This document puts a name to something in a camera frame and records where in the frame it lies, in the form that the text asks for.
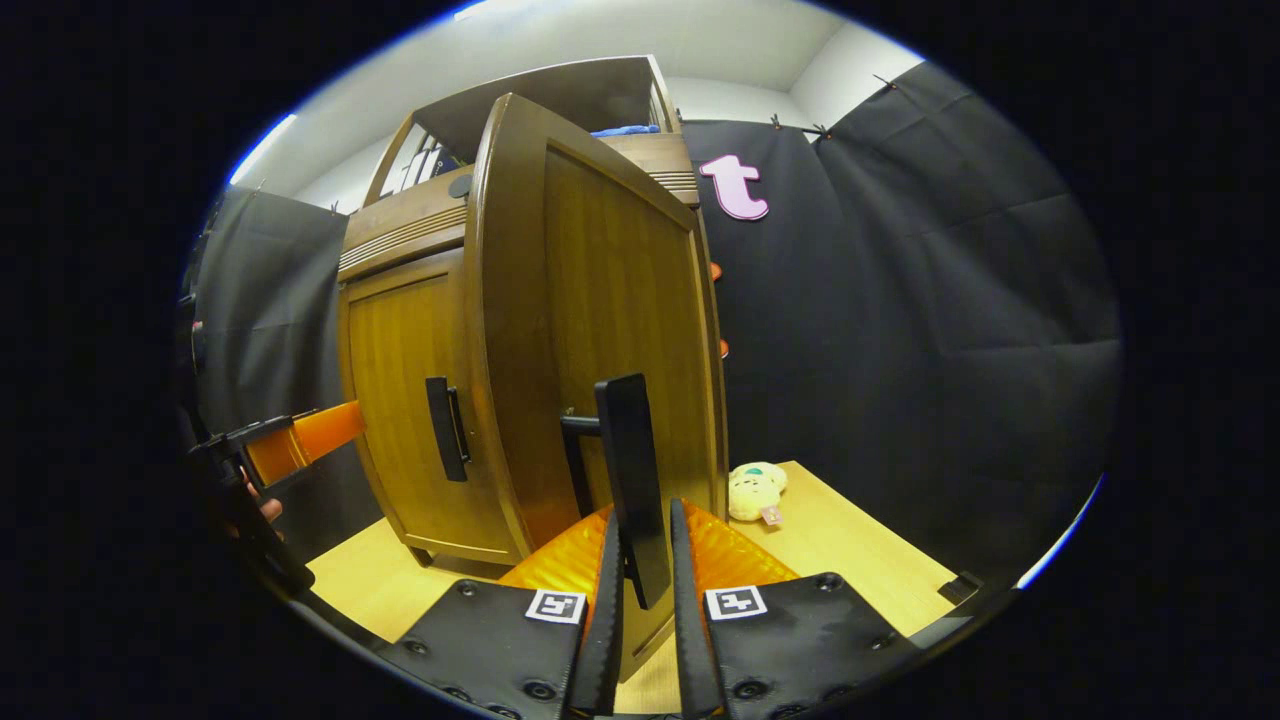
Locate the black door handle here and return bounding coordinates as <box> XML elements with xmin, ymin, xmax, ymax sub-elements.
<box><xmin>425</xmin><ymin>376</ymin><xmax>471</xmax><ymax>483</ymax></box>
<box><xmin>560</xmin><ymin>373</ymin><xmax>673</xmax><ymax>611</ymax></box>

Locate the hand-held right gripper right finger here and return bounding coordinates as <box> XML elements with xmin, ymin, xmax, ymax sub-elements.
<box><xmin>668</xmin><ymin>498</ymin><xmax>921</xmax><ymax>720</ymax></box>

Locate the wooden cabinet door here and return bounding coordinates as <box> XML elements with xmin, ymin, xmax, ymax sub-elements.
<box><xmin>463</xmin><ymin>93</ymin><xmax>729</xmax><ymax>681</ymax></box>
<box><xmin>340</xmin><ymin>248</ymin><xmax>526</xmax><ymax>566</ymax></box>

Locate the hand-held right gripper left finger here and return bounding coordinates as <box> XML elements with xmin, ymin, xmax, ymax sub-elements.
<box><xmin>380</xmin><ymin>505</ymin><xmax>627</xmax><ymax>719</ymax></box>

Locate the black backdrop cloth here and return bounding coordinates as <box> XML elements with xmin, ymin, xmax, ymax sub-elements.
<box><xmin>185</xmin><ymin>60</ymin><xmax>1123</xmax><ymax>591</ymax></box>

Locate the wooden double-door shoe cabinet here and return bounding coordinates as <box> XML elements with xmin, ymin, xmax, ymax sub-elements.
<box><xmin>338</xmin><ymin>55</ymin><xmax>729</xmax><ymax>681</ymax></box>

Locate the cream plush toy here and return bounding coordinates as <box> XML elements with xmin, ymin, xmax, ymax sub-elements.
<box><xmin>727</xmin><ymin>461</ymin><xmax>789</xmax><ymax>526</ymax></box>

